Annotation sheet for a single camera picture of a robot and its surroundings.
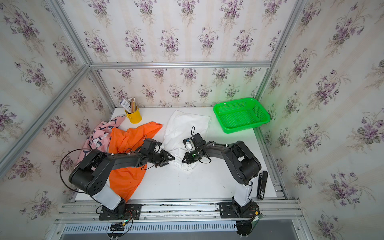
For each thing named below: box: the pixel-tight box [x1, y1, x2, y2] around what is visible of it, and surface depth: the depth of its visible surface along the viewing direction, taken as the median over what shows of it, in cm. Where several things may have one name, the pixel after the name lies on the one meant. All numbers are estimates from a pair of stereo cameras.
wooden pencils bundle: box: [129, 96, 136, 114], surface depth 106 cm
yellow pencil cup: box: [125, 105, 142, 124], surface depth 107 cm
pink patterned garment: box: [75, 115, 126, 166], surface depth 94 cm
